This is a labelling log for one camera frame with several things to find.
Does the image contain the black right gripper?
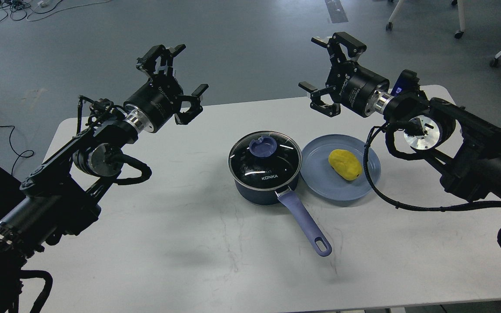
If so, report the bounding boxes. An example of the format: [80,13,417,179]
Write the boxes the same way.
[298,32,390,117]

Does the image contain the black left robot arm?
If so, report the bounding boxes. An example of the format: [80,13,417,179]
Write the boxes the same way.
[0,44,208,313]

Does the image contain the black floor cable left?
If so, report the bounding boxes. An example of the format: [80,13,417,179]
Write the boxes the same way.
[0,98,35,176]

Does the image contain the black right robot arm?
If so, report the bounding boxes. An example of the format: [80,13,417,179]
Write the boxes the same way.
[298,32,501,212]

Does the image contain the blue round plate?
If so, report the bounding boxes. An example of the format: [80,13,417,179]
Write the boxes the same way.
[301,134,381,201]

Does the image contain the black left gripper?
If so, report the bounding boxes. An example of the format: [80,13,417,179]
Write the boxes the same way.
[124,44,209,133]

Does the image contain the tangled cables top left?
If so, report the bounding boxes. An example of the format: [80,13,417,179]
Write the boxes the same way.
[0,0,112,27]

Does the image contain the glass pot lid blue knob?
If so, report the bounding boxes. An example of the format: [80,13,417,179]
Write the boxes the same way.
[228,131,302,191]

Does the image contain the yellow potato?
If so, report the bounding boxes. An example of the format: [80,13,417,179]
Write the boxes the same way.
[328,149,363,181]

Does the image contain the dark blue saucepan purple handle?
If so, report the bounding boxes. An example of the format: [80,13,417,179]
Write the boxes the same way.
[228,131,333,257]

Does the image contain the white chair legs with casters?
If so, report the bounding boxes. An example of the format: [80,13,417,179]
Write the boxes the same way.
[385,0,501,68]

